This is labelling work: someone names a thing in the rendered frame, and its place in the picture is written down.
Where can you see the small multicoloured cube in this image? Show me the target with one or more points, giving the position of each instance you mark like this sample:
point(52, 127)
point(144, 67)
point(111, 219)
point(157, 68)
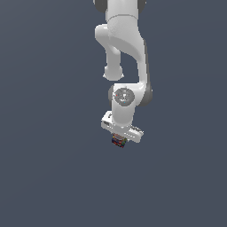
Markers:
point(119, 142)

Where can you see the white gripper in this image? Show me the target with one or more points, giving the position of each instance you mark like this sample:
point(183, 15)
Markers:
point(130, 132)

